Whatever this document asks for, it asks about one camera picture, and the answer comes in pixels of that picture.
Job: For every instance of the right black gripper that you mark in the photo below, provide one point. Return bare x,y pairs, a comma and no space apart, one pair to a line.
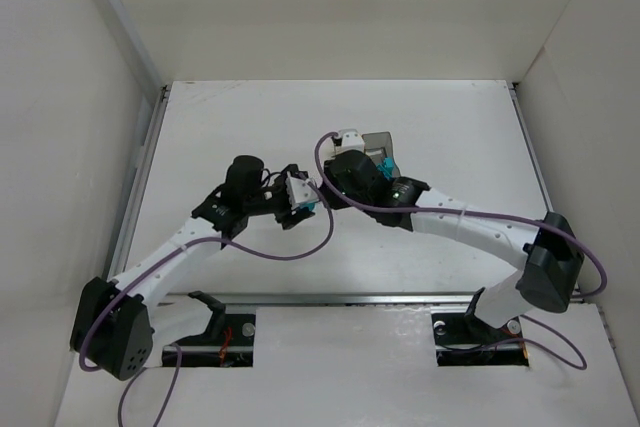
331,187

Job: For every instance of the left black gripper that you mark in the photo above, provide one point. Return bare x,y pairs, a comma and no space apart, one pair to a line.
284,204

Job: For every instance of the teal cross lego brick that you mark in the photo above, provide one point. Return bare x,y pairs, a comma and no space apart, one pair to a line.
387,167

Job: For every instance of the teal rounded lego brick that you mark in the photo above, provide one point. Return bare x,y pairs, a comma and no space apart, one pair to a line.
309,206

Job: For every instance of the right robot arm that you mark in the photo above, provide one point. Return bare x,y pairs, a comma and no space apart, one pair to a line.
545,263

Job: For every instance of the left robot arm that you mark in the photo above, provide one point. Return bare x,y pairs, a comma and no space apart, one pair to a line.
113,329

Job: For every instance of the grey transparent container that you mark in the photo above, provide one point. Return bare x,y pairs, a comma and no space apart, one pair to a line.
379,145

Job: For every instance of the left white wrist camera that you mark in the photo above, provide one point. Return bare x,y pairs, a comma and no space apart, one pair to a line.
300,190

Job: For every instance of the aluminium front rail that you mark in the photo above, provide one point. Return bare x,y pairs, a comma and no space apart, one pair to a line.
336,299

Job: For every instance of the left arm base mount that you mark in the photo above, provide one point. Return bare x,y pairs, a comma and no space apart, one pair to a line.
232,347

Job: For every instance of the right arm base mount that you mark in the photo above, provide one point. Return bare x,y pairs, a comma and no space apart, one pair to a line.
461,341

